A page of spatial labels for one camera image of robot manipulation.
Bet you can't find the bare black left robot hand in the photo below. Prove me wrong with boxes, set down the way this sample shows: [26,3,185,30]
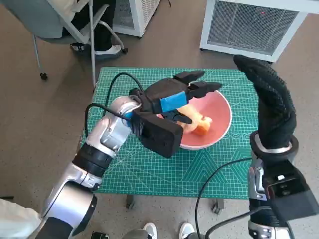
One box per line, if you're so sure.
[138,70,223,125]

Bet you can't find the white cloth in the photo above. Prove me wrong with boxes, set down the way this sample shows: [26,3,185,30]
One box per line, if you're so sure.
[0,198,42,239]

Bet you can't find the green cutting mat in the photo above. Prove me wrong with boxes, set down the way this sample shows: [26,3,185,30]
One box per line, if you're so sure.
[80,66,260,199]

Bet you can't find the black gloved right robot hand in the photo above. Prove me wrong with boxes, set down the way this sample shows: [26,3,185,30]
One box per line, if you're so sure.
[233,54,297,151]

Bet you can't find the long orange toy bread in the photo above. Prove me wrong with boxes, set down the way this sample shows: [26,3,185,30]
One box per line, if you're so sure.
[193,123,212,136]

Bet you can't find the round toy bread bun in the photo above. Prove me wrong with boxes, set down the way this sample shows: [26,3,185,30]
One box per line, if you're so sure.
[177,104,214,134]

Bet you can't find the thin black looping cable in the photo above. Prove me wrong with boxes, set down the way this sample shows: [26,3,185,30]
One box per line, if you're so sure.
[195,157,252,239]

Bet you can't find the grey office chair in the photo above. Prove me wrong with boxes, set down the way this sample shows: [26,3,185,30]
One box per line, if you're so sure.
[0,0,128,80]

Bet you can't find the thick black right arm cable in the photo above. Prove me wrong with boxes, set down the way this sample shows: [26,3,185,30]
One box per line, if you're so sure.
[205,209,297,239]

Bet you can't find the large white vented cabinet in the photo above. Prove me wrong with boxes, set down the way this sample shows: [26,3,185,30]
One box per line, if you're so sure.
[200,0,310,63]

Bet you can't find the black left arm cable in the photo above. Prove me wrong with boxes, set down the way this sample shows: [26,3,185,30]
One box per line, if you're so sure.
[84,72,144,140]

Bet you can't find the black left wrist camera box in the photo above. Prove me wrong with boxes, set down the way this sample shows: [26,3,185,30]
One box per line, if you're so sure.
[132,111,184,159]

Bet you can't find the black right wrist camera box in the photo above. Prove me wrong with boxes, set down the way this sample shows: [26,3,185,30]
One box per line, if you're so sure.
[264,159,319,222]

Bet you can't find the small white vented cabinet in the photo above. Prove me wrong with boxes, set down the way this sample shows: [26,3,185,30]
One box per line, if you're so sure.
[111,0,161,38]

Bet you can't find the pink bowl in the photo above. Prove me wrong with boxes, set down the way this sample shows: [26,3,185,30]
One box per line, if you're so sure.
[178,84,232,150]

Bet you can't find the white shoe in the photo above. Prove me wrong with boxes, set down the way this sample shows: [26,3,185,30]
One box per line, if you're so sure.
[179,222,196,239]
[142,222,158,239]

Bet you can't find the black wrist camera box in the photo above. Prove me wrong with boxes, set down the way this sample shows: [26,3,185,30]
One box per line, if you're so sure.
[132,111,184,159]
[264,159,319,222]

